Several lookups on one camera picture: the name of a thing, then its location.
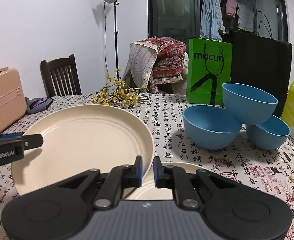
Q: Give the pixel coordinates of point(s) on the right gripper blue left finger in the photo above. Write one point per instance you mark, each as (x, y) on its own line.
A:
(111, 186)

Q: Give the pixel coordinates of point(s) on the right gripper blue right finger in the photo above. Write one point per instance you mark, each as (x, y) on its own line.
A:
(183, 185)

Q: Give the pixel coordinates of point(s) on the cream plate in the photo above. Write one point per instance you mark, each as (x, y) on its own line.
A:
(148, 191)
(79, 138)

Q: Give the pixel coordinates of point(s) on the blue bowl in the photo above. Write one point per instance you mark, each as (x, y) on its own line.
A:
(249, 105)
(210, 127)
(270, 134)

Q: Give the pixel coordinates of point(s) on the blue bowl top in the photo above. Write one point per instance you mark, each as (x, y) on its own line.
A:
(249, 105)

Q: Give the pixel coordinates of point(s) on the pink small suitcase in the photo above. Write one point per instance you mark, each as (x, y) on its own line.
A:
(12, 101)

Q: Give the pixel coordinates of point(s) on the grey purple cloth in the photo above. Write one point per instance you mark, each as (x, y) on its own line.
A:
(37, 105)

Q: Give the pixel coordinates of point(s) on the yellow flower branch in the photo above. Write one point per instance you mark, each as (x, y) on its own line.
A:
(117, 93)

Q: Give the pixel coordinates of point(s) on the dark wooden chair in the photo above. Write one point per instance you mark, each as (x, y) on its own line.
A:
(60, 77)

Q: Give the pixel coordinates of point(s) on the patterned blanket on chair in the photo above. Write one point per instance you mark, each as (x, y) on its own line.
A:
(160, 63)

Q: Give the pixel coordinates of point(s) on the green paper bag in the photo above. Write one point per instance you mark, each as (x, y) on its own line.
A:
(209, 67)

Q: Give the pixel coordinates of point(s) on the black paper bag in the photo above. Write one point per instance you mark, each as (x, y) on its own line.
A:
(261, 62)

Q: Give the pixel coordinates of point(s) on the hanging light blue shirt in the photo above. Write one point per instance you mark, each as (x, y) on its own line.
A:
(211, 20)

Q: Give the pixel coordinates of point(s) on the dark framed glass door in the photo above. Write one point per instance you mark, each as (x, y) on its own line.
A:
(180, 19)

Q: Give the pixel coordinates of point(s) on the hanging pink garment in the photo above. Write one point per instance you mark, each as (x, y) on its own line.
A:
(230, 8)

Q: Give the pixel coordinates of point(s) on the studio light on stand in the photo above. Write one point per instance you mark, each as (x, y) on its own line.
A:
(116, 32)

